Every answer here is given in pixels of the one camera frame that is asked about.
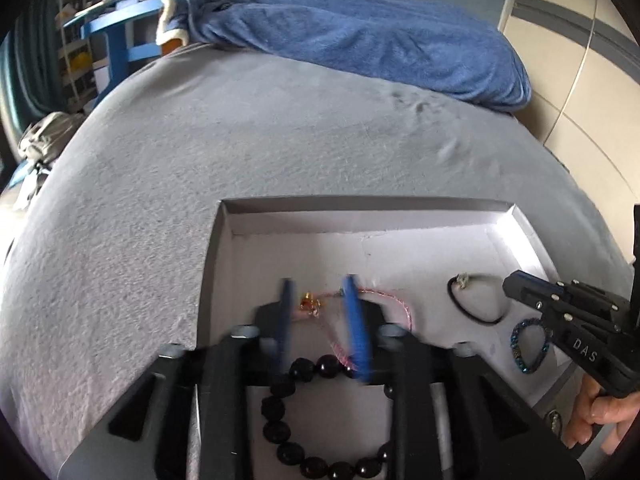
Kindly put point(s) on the grey crumpled cloth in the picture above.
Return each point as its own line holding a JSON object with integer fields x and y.
{"x": 47, "y": 135}

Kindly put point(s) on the small metal trinket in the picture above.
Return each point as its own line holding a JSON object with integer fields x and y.
{"x": 554, "y": 421}

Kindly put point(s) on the white cardboard box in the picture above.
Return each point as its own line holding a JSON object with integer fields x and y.
{"x": 400, "y": 255}

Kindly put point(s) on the white and blue garment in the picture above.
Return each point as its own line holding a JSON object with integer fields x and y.
{"x": 170, "y": 22}

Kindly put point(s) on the blue wooden table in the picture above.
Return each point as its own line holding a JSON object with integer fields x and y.
{"x": 117, "y": 35}

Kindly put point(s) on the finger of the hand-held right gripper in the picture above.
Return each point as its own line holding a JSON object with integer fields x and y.
{"x": 556, "y": 324}
{"x": 530, "y": 292}

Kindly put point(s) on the grey bed cover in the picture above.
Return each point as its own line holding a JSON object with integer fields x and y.
{"x": 250, "y": 135}

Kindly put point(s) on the person's right hand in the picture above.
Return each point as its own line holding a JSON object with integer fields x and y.
{"x": 597, "y": 410}

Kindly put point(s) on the white shelf unit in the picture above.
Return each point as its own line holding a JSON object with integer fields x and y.
{"x": 75, "y": 45}

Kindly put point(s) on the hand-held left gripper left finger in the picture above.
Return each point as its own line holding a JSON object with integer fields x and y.
{"x": 286, "y": 327}

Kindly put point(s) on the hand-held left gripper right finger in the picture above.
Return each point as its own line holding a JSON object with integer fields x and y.
{"x": 356, "y": 332}

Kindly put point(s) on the blue fleece blanket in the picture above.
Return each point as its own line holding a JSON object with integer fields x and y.
{"x": 380, "y": 40}

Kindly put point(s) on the teal striped curtain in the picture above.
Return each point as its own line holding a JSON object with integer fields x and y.
{"x": 22, "y": 75}

